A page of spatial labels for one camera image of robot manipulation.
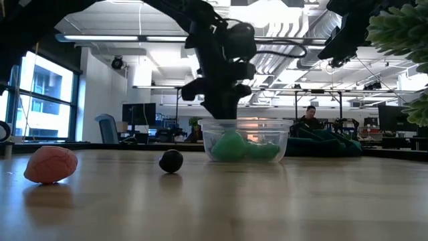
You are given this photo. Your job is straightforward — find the pink textured toy fruit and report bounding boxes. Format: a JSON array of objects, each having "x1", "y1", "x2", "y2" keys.
[{"x1": 23, "y1": 146, "x2": 79, "y2": 185}]

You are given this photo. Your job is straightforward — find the black computer monitor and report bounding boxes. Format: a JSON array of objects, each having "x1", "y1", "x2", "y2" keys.
[
  {"x1": 122, "y1": 102, "x2": 157, "y2": 127},
  {"x1": 378, "y1": 104, "x2": 419, "y2": 133}
]

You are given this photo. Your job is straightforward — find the dark green cloth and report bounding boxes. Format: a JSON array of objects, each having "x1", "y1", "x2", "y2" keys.
[{"x1": 286, "y1": 128, "x2": 364, "y2": 158}]

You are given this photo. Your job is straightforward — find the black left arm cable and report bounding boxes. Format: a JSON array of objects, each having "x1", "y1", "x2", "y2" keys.
[{"x1": 255, "y1": 39, "x2": 308, "y2": 58}]

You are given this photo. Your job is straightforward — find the black ceiling camera rig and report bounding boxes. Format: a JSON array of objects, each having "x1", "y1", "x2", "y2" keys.
[{"x1": 328, "y1": 55, "x2": 358, "y2": 70}]

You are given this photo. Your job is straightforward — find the green toy cucumber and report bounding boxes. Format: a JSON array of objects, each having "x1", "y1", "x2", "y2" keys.
[{"x1": 246, "y1": 142, "x2": 282, "y2": 161}]

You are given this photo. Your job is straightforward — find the silver ventilation duct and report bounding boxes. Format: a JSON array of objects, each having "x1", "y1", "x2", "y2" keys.
[{"x1": 250, "y1": 6, "x2": 381, "y2": 71}]

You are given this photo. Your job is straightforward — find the black toy cherry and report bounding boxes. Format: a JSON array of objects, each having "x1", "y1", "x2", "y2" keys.
[{"x1": 158, "y1": 149, "x2": 184, "y2": 174}]

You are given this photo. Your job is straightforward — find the long ceiling light rail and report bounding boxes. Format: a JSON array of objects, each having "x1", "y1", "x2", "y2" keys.
[{"x1": 55, "y1": 33, "x2": 327, "y2": 46}]

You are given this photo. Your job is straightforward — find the dark-framed window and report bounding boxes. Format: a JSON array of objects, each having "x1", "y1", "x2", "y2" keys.
[{"x1": 0, "y1": 50, "x2": 81, "y2": 143}]

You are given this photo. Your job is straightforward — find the clear plastic tupperware container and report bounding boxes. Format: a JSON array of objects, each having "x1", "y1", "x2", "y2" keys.
[{"x1": 198, "y1": 118, "x2": 291, "y2": 164}]

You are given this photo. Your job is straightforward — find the bright green round toy fruit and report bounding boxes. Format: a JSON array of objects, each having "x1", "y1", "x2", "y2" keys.
[{"x1": 210, "y1": 129, "x2": 249, "y2": 162}]

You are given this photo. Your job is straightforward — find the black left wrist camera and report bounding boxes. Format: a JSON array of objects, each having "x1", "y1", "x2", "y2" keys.
[{"x1": 181, "y1": 78, "x2": 205, "y2": 102}]

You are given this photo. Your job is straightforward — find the office chair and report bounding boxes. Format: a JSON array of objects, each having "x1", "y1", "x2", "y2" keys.
[{"x1": 95, "y1": 114, "x2": 120, "y2": 145}]

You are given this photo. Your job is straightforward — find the artificial green potted plant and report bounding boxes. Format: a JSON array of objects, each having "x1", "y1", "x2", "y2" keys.
[{"x1": 366, "y1": 0, "x2": 428, "y2": 128}]

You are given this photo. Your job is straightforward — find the black metal gantry frame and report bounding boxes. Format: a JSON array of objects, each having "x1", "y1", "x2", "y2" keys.
[{"x1": 132, "y1": 85, "x2": 345, "y2": 135}]

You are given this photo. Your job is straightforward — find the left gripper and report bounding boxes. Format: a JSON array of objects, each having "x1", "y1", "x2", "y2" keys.
[{"x1": 199, "y1": 77, "x2": 253, "y2": 133}]

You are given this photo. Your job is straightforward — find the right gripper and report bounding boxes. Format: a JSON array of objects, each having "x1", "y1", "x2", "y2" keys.
[{"x1": 317, "y1": 0, "x2": 389, "y2": 62}]

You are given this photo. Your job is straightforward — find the black cable loop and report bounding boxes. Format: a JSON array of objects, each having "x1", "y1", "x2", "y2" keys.
[{"x1": 0, "y1": 120, "x2": 12, "y2": 143}]

